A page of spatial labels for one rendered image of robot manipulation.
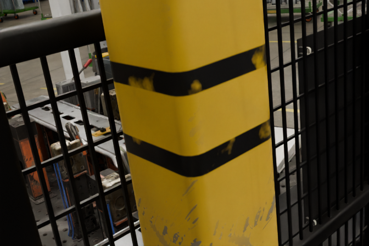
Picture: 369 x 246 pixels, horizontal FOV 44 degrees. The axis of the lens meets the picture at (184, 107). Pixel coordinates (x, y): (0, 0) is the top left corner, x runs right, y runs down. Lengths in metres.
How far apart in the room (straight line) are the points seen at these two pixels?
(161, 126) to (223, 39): 0.08
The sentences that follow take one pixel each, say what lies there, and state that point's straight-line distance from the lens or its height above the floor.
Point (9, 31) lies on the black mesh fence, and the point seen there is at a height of 1.55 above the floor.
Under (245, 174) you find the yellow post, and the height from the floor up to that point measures 1.41.
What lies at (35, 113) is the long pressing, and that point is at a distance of 2.04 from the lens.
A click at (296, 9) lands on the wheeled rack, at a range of 8.67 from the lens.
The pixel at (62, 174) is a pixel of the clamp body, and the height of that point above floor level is 0.95.
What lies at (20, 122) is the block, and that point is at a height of 1.03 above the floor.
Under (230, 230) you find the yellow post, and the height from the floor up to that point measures 1.36.
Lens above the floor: 1.59
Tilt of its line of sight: 19 degrees down
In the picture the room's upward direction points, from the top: 8 degrees counter-clockwise
